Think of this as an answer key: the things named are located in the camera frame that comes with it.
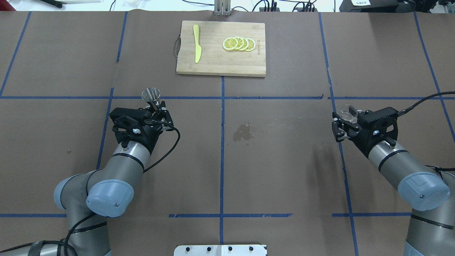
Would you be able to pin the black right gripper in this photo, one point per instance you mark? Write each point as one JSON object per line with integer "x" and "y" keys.
{"x": 357, "y": 139}

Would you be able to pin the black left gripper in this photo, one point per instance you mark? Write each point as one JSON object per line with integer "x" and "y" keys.
{"x": 150, "y": 135}

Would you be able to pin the clear glass measuring cup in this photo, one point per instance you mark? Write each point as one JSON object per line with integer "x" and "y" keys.
{"x": 348, "y": 113}

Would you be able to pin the steel jigger shaker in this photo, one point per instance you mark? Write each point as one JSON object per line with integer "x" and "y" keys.
{"x": 152, "y": 97}

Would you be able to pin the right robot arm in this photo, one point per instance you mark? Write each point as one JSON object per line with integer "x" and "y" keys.
{"x": 429, "y": 190}

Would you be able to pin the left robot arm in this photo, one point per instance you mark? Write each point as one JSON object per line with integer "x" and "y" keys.
{"x": 90, "y": 199}

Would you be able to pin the yellow plastic knife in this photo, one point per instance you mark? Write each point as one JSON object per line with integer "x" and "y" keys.
{"x": 198, "y": 48}

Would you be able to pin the bamboo cutting board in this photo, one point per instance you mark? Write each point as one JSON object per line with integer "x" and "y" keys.
{"x": 217, "y": 61}

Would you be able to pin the lemon slice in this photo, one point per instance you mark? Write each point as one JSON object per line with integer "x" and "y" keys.
{"x": 239, "y": 42}
{"x": 230, "y": 43}
{"x": 245, "y": 45}
{"x": 251, "y": 45}

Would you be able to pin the black tool on bench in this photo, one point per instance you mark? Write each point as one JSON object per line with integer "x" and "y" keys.
{"x": 55, "y": 3}

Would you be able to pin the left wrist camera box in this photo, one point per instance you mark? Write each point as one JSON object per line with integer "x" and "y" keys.
{"x": 128, "y": 119}

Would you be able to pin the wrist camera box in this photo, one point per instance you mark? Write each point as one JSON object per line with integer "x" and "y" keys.
{"x": 128, "y": 119}
{"x": 379, "y": 125}

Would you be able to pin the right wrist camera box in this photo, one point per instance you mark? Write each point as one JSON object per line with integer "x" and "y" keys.
{"x": 379, "y": 125}

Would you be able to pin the metal cutting board handle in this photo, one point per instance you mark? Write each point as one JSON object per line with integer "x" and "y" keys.
{"x": 176, "y": 47}

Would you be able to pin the aluminium frame post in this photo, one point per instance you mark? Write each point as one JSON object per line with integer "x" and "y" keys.
{"x": 222, "y": 8}

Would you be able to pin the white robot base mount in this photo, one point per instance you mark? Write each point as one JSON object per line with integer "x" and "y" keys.
{"x": 221, "y": 250}

